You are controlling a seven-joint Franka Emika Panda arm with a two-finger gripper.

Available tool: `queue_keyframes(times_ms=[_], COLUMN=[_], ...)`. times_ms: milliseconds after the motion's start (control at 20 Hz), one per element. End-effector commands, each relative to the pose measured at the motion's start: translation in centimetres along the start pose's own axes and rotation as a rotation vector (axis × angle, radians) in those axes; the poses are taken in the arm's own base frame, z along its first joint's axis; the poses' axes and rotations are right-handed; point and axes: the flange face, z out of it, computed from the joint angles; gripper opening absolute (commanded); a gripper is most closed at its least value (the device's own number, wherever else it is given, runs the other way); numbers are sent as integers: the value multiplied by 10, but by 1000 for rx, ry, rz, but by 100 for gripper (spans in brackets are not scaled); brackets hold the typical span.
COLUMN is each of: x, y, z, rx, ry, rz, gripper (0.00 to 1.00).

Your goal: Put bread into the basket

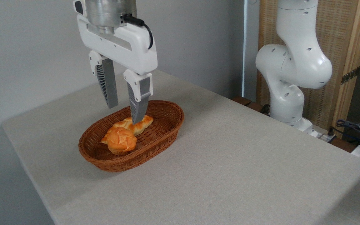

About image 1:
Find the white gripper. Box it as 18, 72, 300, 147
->
73, 1, 158, 125

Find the round orange bread roll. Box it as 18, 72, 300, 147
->
107, 126, 138, 156

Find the braided long bread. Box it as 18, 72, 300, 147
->
101, 115, 154, 145

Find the brown wicker oval basket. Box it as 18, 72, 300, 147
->
78, 100, 184, 172

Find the brown wooden ledge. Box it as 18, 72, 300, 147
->
231, 96, 272, 117

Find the grey linen tablecloth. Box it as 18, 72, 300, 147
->
1, 69, 360, 225

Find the metal screen hinge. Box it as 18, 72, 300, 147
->
341, 66, 360, 85

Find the wooden rattan screen panel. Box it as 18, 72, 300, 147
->
257, 0, 360, 138

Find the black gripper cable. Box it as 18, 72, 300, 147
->
121, 14, 154, 50

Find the bundle of dark cables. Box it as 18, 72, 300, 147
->
336, 119, 360, 139

